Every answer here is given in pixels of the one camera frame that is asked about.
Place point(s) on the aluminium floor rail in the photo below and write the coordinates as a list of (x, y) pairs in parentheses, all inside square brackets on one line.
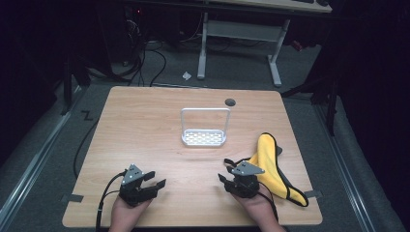
[(32, 167), (348, 183)]

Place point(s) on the black computer mouse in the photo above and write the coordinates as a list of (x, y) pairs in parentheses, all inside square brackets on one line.
[(323, 2)]

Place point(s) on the dark computer tower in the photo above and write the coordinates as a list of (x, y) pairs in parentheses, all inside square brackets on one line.
[(133, 22)]

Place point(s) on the person's left hand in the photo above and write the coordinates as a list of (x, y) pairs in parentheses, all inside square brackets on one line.
[(127, 212)]

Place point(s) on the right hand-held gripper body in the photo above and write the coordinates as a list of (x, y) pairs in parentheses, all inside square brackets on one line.
[(246, 182)]

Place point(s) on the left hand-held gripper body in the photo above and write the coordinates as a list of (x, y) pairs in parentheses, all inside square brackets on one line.
[(132, 188)]

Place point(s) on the grey tape strip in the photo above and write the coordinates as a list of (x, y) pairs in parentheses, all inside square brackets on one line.
[(72, 198), (313, 194)]

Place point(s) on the black keyboard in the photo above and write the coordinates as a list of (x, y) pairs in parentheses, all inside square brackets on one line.
[(303, 1)]

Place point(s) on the red object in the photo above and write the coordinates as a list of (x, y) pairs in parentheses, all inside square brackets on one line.
[(297, 45)]

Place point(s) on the white-legged desk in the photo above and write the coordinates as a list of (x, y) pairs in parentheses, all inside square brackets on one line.
[(241, 30)]

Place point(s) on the white paper scrap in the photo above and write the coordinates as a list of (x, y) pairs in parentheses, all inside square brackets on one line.
[(186, 76)]

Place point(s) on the person's right hand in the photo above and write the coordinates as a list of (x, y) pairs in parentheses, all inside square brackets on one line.
[(257, 208)]

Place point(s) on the black metal stand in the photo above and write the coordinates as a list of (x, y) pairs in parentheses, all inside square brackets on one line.
[(332, 109), (67, 93)]

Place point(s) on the yellow and grey cloth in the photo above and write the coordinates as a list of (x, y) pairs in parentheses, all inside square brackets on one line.
[(267, 154)]

